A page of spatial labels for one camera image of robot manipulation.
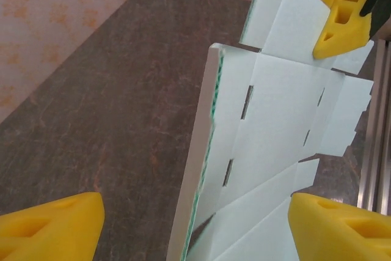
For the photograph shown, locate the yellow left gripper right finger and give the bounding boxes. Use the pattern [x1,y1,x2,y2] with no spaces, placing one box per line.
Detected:
[288,193,391,261]

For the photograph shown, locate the light teal cloth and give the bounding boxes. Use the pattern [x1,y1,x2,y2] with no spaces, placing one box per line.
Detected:
[166,0,375,261]

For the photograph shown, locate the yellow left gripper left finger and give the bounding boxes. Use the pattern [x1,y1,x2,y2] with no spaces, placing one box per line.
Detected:
[0,191,106,261]

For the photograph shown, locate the wide aluminium mounting rail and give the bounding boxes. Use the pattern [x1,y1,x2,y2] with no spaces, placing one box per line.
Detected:
[356,39,391,218]

